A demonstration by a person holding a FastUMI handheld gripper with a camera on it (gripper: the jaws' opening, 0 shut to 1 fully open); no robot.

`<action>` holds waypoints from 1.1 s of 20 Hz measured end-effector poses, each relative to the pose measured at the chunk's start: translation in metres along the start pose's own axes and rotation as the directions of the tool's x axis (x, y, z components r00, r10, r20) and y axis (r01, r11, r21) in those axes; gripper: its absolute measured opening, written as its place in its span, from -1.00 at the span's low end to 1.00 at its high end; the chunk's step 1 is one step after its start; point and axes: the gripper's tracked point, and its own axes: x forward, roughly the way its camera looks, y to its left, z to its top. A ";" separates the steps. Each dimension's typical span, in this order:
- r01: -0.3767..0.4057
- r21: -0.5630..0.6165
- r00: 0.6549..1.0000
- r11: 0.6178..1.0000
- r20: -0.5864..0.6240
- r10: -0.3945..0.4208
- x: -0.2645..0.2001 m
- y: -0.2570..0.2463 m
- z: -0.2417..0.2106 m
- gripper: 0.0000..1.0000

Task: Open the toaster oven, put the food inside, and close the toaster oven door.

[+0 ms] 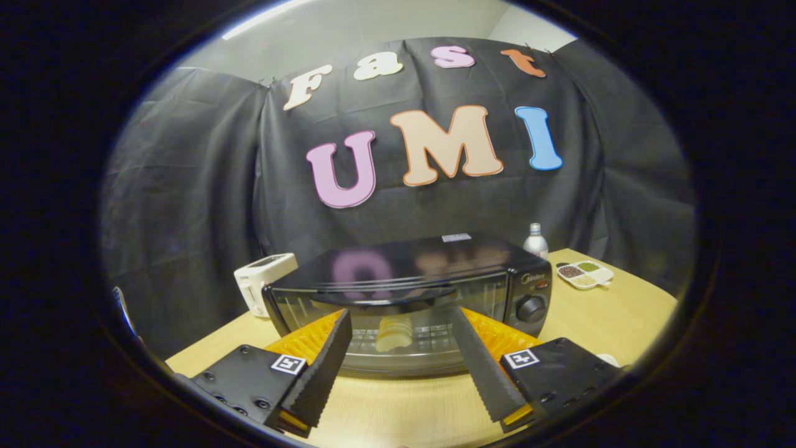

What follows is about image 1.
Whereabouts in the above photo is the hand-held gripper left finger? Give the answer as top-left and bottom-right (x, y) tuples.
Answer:
(190, 309), (353, 439)

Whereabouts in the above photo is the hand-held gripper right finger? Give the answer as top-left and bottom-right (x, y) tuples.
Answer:
(449, 306), (626, 434)

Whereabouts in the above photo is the yellow ridged bread roll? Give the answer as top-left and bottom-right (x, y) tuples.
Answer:
(375, 315), (413, 353)

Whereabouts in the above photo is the black toaster oven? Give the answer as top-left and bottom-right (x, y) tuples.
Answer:
(261, 233), (553, 378)

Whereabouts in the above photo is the white pop-up toaster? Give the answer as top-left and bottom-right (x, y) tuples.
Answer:
(234, 253), (299, 318)

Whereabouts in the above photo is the silver bottle with pink label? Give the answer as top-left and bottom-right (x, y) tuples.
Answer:
(523, 223), (549, 260)

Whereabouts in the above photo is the white divided dish with grains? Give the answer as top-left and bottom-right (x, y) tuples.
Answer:
(556, 260), (614, 291)

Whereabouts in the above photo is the smartphone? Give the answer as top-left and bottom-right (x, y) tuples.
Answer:
(112, 286), (137, 337)

